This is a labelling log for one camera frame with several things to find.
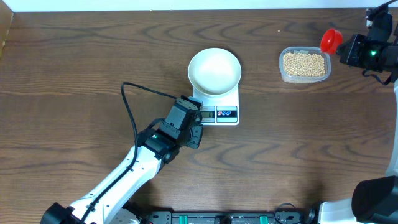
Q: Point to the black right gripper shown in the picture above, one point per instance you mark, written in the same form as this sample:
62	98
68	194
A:
351	56

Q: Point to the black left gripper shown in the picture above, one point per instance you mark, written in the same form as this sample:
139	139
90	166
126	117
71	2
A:
197	130

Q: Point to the red measuring scoop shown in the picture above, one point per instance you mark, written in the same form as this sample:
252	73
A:
330	41

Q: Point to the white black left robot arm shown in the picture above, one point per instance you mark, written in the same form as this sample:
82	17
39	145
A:
155	147

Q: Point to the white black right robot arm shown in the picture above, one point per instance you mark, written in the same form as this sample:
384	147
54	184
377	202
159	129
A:
360	140

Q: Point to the white digital kitchen scale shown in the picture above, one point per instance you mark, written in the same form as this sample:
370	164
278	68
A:
219	110

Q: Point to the cream round bowl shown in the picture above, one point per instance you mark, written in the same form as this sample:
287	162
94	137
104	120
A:
214	71

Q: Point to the clear plastic container of beans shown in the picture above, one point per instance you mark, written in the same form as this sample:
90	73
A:
304	65

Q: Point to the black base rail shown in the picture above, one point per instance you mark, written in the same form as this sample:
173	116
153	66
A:
285	213

